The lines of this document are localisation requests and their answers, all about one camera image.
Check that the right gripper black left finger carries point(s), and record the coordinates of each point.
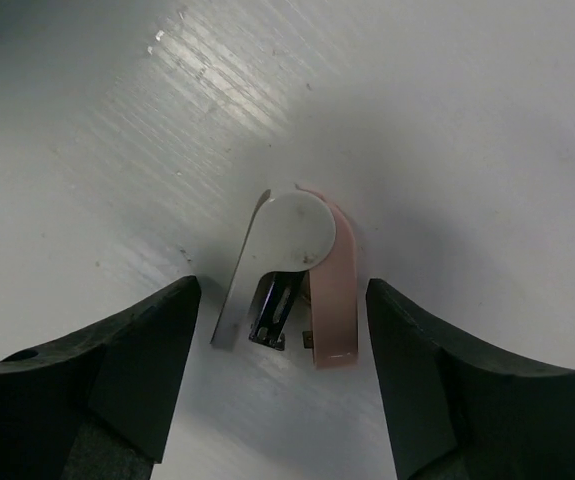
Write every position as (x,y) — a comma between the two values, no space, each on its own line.
(98,403)

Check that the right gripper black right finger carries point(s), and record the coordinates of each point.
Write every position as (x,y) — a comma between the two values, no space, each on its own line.
(458,407)

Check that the pink white mini stapler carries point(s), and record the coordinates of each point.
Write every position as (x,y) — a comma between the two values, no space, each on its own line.
(297,241)

